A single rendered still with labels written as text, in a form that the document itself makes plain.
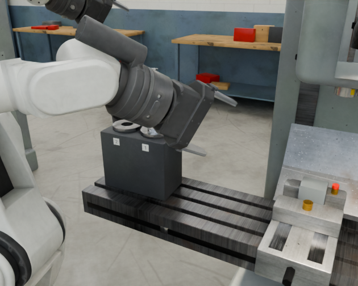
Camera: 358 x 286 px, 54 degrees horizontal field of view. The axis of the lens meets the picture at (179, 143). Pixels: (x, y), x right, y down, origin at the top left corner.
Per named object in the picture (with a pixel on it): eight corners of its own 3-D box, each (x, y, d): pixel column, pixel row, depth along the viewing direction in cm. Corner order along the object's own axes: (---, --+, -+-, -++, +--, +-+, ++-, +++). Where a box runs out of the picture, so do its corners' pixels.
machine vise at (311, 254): (325, 299, 71) (335, 257, 67) (253, 273, 77) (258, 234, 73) (342, 211, 99) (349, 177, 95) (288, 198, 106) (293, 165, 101)
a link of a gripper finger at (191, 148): (200, 146, 66) (175, 137, 63) (208, 154, 64) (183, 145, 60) (196, 153, 66) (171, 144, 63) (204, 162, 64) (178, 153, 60)
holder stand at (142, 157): (165, 201, 104) (163, 139, 96) (104, 185, 113) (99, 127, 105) (182, 183, 114) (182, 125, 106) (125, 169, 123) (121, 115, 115)
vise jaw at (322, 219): (338, 238, 78) (341, 223, 76) (271, 219, 84) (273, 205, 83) (340, 224, 83) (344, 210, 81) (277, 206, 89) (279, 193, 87)
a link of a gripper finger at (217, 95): (237, 108, 61) (211, 96, 58) (228, 101, 64) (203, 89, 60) (242, 100, 61) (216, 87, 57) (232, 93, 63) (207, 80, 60)
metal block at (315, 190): (321, 213, 84) (325, 191, 81) (296, 206, 86) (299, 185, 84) (324, 202, 88) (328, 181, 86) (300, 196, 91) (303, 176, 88)
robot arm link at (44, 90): (123, 104, 47) (16, 126, 43) (106, 81, 54) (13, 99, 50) (116, 57, 44) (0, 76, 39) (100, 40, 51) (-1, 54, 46)
